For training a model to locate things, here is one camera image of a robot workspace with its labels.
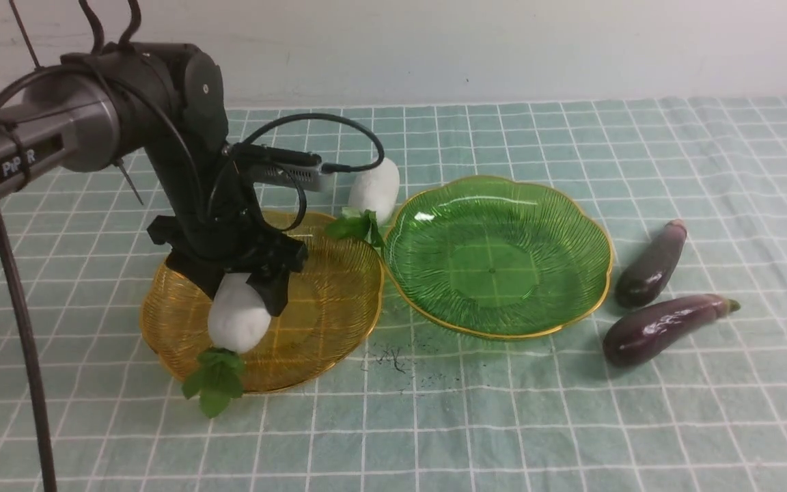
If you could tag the white radish with leaves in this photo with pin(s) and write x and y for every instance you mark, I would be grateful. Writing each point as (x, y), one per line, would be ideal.
(372, 200)

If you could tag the purple eggplant without stem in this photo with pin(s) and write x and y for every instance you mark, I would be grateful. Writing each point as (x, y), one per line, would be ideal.
(645, 278)

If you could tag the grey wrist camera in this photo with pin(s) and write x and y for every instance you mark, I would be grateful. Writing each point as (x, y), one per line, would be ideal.
(257, 163)

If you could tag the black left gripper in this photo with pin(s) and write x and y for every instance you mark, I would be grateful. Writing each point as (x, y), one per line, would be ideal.
(227, 233)

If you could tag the white radish green leaves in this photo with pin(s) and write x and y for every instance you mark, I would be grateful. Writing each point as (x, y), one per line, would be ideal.
(236, 323)

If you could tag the purple eggplant with green stem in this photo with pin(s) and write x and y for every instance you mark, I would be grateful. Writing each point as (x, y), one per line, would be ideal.
(641, 335)

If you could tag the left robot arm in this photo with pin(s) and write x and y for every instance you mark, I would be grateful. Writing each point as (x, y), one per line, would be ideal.
(90, 111)

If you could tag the amber glass plate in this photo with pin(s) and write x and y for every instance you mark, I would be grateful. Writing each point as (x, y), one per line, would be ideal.
(333, 304)

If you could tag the green glass plate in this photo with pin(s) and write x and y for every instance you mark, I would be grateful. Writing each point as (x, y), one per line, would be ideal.
(498, 259)

